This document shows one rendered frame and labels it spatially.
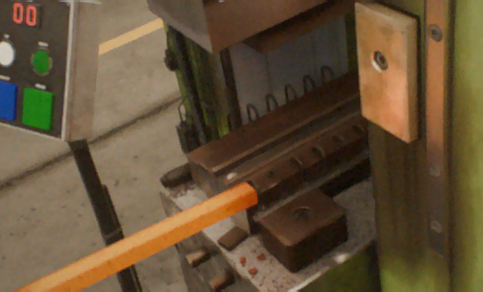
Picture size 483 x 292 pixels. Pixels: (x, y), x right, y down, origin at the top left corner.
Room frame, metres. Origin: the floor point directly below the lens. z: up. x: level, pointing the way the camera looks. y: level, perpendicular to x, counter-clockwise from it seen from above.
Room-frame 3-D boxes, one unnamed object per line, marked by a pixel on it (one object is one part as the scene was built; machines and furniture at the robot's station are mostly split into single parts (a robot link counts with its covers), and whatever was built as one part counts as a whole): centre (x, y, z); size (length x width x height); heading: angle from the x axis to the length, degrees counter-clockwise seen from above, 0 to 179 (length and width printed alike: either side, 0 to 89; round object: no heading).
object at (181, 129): (1.41, 0.13, 0.80); 0.06 x 0.03 x 0.14; 27
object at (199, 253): (0.96, 0.12, 0.87); 0.04 x 0.03 x 0.03; 117
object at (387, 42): (0.80, -0.19, 1.27); 0.09 x 0.02 x 0.17; 27
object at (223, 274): (0.89, 0.09, 0.87); 0.04 x 0.03 x 0.03; 117
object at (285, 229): (0.89, -0.07, 0.95); 0.12 x 0.08 x 0.06; 117
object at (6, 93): (1.39, 0.48, 1.01); 0.07 x 0.05 x 0.07; 52
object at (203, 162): (1.12, -0.12, 0.96); 0.42 x 0.20 x 0.09; 117
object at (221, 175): (1.10, -0.13, 0.99); 0.42 x 0.05 x 0.01; 117
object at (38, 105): (1.32, 0.40, 1.01); 0.07 x 0.05 x 0.07; 52
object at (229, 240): (0.93, 0.05, 0.92); 0.04 x 0.03 x 0.01; 127
